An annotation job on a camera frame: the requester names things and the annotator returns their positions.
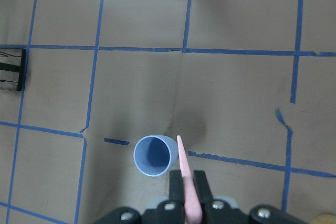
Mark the pink chopstick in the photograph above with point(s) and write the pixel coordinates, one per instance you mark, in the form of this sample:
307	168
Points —
192	206

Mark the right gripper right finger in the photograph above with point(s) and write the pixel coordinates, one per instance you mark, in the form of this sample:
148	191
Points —
215	209

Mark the blue plastic cup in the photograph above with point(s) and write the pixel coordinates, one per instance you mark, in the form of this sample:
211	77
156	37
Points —
153	155

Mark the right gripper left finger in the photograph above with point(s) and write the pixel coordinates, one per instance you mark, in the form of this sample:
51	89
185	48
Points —
171	210

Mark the black wire cup rack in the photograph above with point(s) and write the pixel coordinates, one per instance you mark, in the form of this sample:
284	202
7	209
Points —
13	63

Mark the brown paper table mat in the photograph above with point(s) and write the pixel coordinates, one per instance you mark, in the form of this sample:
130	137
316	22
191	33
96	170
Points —
249	85

